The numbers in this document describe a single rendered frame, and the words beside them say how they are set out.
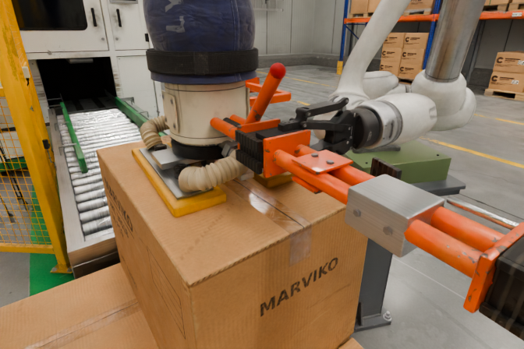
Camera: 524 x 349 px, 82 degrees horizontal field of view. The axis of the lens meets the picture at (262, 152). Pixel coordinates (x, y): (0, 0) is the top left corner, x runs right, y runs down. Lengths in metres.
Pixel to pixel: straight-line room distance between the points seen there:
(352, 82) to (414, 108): 0.19
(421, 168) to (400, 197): 0.84
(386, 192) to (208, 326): 0.31
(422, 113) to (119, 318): 0.88
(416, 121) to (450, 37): 0.45
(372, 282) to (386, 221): 1.20
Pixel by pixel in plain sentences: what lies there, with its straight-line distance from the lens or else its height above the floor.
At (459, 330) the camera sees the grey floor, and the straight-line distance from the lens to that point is 1.80.
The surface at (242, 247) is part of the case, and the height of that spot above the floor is 0.94.
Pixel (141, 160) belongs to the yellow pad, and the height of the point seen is 0.96.
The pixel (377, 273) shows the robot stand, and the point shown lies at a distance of 1.48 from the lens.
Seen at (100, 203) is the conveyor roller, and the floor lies 0.54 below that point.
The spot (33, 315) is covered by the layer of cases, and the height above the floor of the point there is 0.54.
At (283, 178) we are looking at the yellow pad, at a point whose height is 0.96.
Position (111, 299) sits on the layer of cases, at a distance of 1.03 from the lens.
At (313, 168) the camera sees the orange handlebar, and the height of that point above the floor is 1.09.
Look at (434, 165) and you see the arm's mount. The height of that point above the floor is 0.81.
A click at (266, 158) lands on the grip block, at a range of 0.43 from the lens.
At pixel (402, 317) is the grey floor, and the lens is 1.74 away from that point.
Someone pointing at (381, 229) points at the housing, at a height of 1.06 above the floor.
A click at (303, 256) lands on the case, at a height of 0.88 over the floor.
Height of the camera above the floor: 1.24
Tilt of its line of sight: 22 degrees down
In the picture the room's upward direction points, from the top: straight up
